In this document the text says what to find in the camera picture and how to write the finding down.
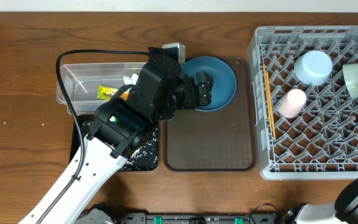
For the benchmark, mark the grey dishwasher rack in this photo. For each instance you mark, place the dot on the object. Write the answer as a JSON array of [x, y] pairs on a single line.
[[321, 142]]

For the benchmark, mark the dark blue plate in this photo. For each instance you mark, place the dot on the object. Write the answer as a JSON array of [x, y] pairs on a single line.
[[225, 83]]

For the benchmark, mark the brown serving tray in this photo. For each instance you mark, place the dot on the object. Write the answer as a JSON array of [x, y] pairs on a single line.
[[221, 140]]

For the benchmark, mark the light blue bowl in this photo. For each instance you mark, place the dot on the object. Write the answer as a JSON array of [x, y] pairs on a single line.
[[313, 68]]

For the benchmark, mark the mint green bowl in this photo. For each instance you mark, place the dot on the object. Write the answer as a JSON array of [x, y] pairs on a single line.
[[350, 74]]

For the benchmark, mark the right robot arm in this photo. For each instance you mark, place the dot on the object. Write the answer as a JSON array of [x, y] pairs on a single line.
[[343, 210]]

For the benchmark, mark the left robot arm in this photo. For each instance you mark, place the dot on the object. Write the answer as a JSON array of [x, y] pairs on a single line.
[[162, 87]]

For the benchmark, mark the yellow green snack wrapper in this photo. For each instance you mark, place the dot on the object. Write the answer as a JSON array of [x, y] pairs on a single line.
[[106, 93]]

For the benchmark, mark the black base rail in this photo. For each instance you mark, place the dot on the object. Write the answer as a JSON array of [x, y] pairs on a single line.
[[97, 216]]

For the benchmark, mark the pink cup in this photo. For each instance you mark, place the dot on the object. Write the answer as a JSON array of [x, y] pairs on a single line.
[[292, 103]]

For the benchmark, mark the clear plastic bin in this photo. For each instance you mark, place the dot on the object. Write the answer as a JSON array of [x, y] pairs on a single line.
[[81, 81]]

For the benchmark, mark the wooden chopstick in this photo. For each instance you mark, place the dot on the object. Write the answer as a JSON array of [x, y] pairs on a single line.
[[264, 69], [270, 106]]

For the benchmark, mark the white rice pile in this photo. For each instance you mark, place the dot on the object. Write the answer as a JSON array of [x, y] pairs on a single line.
[[138, 155]]

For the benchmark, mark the black plastic tray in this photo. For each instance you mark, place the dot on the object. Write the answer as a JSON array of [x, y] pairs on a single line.
[[150, 141]]

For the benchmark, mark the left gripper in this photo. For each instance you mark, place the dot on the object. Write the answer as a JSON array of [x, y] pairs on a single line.
[[199, 99]]

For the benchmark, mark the white tissue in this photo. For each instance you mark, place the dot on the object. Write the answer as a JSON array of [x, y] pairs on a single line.
[[131, 80]]

